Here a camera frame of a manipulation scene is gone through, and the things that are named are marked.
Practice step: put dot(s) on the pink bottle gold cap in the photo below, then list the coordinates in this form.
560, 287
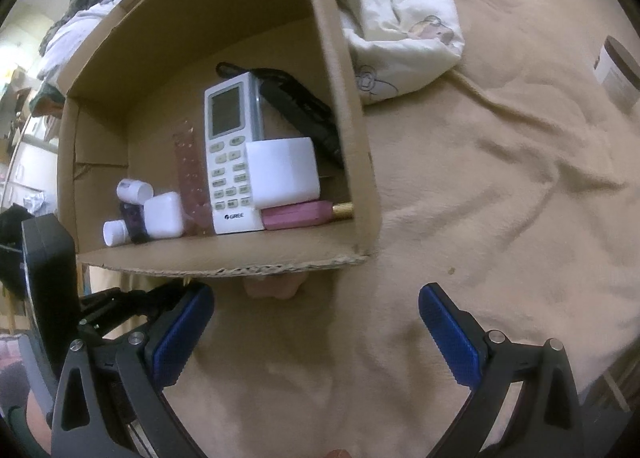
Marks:
300, 215

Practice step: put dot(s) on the white pill bottle red label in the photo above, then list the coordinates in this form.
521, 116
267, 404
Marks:
132, 190

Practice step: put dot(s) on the dark purple bottle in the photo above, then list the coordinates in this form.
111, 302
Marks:
135, 223

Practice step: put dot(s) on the cream printed duvet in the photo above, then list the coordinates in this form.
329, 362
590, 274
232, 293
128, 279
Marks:
400, 13

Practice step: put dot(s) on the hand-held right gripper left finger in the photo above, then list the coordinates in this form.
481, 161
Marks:
180, 338

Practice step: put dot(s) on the pink dotted strip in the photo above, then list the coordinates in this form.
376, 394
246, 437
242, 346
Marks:
190, 173

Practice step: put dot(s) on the white jar brown lid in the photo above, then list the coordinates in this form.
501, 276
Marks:
617, 73

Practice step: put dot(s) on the white duvet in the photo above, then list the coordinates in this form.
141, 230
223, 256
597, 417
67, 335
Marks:
70, 38

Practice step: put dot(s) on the white remote control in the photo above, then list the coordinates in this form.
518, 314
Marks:
230, 138

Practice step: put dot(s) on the small white bottle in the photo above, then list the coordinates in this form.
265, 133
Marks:
116, 232

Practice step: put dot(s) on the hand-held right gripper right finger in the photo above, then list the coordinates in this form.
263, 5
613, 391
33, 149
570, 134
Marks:
450, 338

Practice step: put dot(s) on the black remote control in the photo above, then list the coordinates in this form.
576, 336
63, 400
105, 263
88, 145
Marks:
300, 108

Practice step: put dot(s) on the white rectangular box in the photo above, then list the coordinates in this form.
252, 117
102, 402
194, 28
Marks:
285, 173

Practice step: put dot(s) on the person's right hand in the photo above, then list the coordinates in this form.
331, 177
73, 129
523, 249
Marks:
340, 454

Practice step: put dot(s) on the black bag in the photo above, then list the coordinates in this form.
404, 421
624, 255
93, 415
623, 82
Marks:
15, 243

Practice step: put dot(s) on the brown cardboard box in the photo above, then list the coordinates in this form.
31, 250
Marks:
150, 38

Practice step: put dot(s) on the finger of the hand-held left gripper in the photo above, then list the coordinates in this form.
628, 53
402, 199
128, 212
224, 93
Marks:
130, 305

